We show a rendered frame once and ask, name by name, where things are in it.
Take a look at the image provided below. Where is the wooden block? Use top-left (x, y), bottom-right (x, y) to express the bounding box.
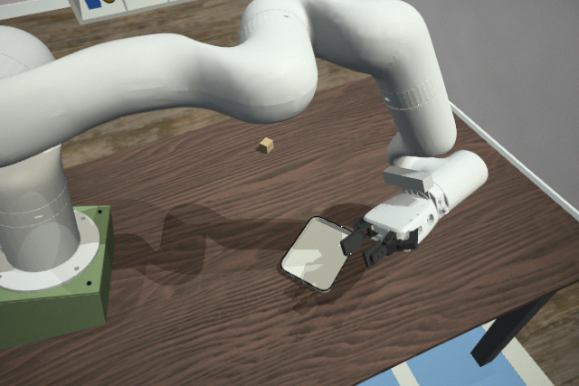
top-left (260, 137), bottom-right (273, 153)

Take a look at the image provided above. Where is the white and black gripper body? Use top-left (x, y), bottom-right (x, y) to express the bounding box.
top-left (364, 189), bottom-right (439, 244)

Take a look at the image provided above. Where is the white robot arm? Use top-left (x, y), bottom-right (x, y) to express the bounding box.
top-left (0, 0), bottom-right (488, 293)

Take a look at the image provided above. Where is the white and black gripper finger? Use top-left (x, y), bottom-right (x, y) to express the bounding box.
top-left (363, 228), bottom-right (418, 268)
top-left (340, 217), bottom-right (378, 257)

